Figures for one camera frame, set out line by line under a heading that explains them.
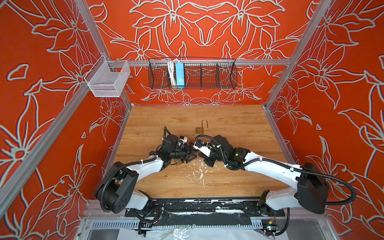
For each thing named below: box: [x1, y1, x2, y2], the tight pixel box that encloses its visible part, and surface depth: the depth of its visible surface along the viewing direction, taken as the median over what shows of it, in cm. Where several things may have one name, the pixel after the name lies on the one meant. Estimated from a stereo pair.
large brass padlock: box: [195, 119, 209, 134], surface depth 106 cm
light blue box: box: [175, 62, 185, 86], surface depth 91 cm
